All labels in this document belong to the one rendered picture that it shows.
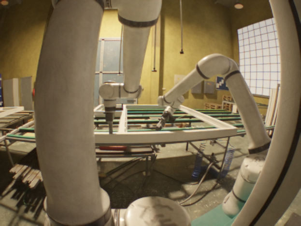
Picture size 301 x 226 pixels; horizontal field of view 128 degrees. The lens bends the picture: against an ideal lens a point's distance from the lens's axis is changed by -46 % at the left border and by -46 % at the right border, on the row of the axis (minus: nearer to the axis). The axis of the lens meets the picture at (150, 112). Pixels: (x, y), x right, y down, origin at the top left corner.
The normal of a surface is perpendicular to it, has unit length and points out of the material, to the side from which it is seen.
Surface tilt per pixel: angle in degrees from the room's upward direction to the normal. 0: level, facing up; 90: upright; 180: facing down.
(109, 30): 90
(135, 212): 4
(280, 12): 90
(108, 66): 90
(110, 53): 90
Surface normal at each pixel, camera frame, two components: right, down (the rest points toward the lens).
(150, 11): 0.52, 0.81
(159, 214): 0.12, -0.98
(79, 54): 0.80, 0.01
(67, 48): 0.60, 0.01
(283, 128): -0.93, 0.04
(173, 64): 0.19, 0.20
